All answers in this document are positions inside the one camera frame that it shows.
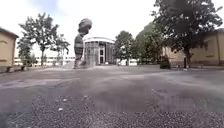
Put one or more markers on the round glass building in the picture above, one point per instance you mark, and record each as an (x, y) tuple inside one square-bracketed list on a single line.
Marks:
[(100, 50)]

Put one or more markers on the grey asphalt road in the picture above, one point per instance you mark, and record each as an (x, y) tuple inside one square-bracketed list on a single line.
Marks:
[(110, 100)]

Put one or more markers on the tall dark sculpture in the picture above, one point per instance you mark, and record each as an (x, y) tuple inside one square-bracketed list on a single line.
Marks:
[(79, 46)]

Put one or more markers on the dark bush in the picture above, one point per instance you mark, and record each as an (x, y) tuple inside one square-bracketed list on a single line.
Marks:
[(165, 63)]

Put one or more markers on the small tree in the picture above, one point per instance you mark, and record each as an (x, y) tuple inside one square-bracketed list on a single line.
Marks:
[(62, 43)]

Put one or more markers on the long white building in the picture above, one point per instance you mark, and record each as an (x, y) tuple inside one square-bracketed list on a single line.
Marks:
[(50, 60)]

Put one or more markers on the large dark tree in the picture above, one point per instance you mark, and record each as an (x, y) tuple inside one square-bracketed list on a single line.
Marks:
[(183, 20)]

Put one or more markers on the yellow building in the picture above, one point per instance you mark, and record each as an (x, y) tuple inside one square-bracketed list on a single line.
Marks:
[(208, 50), (6, 50)]

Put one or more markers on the low wall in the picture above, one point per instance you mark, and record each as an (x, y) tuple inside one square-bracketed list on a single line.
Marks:
[(11, 68)]

